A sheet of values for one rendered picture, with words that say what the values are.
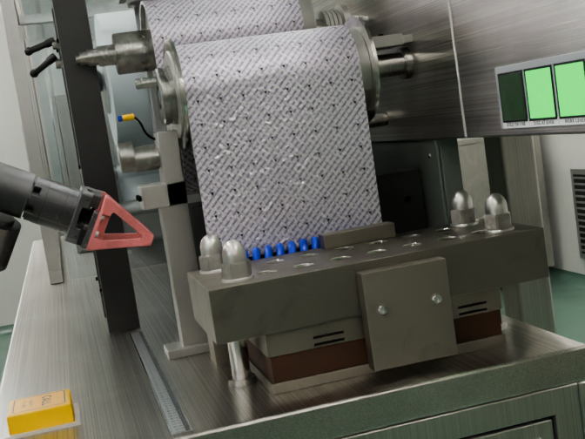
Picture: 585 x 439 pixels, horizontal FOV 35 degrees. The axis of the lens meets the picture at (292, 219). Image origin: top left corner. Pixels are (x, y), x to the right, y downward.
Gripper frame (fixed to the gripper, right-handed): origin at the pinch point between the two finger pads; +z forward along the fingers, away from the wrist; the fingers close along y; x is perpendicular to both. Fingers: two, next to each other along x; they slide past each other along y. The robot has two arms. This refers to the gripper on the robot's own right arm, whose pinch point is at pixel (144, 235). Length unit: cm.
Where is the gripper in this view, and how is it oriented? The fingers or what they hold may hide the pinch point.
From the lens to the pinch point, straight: 117.4
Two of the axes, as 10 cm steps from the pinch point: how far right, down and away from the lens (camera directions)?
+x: 3.4, -9.4, 0.0
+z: 9.1, 3.3, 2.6
